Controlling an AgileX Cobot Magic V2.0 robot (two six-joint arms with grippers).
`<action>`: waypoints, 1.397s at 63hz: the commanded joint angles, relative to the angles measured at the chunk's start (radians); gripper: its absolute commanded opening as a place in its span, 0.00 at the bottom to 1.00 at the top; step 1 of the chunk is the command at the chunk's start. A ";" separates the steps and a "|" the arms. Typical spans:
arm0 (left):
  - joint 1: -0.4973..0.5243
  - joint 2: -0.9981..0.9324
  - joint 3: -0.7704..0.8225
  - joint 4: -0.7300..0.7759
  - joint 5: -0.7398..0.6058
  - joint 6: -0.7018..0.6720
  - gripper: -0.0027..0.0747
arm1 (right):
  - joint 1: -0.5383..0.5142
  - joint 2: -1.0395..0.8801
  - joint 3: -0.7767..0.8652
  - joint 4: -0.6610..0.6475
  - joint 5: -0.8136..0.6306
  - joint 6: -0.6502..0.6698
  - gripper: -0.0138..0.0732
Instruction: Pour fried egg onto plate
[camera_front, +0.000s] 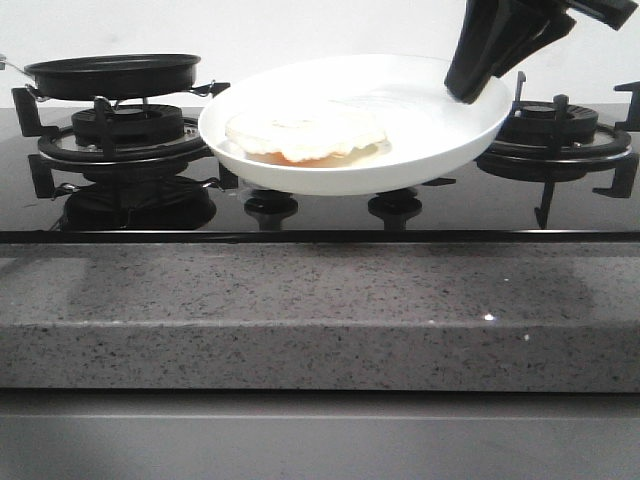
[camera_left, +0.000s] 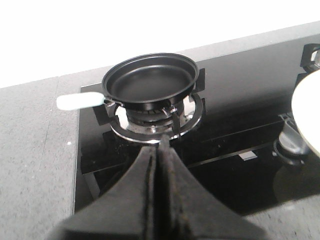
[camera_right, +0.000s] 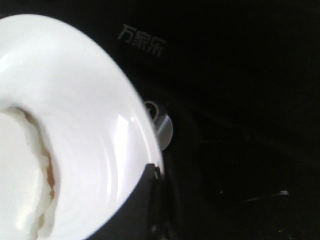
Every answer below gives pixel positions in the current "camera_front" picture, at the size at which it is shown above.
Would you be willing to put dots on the black gas burner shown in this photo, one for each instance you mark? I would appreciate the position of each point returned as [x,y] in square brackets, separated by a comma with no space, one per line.
[131,125]
[533,123]

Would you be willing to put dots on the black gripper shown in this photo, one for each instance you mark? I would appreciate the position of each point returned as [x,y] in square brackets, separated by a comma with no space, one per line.
[497,35]

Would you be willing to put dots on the white round plate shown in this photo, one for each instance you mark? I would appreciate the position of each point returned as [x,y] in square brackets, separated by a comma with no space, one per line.
[429,132]

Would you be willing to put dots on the right black gas burner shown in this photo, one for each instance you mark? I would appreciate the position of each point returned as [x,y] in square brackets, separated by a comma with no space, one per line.
[533,123]

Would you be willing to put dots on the fried egg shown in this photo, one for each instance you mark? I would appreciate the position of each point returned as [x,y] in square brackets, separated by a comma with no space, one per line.
[299,135]

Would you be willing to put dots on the black frying pan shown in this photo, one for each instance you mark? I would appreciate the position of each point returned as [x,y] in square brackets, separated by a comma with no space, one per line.
[115,77]

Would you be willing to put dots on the wire pan stand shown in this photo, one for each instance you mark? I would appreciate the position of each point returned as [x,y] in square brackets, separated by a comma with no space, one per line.
[30,93]

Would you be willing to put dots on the right black pan support grate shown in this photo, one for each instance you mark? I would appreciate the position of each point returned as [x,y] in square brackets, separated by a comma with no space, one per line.
[611,149]

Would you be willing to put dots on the black glass gas stove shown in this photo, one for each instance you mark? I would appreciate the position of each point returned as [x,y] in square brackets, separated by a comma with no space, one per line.
[484,201]

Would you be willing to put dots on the left black gas burner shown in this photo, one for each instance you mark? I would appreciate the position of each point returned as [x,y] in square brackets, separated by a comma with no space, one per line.
[131,125]

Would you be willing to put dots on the grey cabinet front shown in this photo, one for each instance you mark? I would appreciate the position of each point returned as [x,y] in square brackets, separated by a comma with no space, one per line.
[76,434]

